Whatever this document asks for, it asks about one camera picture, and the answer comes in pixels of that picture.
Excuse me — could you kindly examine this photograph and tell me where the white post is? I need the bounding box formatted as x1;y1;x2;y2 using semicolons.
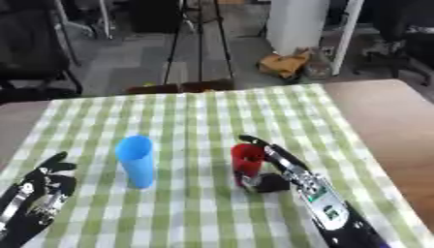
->
328;0;366;77

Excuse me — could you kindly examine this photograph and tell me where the black office chair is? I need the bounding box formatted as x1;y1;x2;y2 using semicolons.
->
0;0;85;102

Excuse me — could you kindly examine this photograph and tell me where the grey bag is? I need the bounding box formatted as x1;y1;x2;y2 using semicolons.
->
305;46;336;78

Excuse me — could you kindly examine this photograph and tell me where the white cabinet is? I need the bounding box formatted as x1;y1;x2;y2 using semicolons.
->
264;0;332;56

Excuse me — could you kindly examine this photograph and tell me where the dark office chair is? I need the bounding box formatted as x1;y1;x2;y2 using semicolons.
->
353;0;434;87

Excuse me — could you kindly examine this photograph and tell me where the red cup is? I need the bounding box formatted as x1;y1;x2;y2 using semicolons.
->
229;142;268;189

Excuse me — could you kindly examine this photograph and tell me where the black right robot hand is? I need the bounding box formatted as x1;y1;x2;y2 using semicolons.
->
233;134;312;195

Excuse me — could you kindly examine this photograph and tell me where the blue cup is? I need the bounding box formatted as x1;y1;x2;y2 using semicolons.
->
113;135;156;190

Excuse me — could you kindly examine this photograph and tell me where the black tripod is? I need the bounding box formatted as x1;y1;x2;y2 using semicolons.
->
161;0;237;86

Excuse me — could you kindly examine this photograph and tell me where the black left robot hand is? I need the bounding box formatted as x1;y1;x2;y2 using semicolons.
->
20;151;78;199

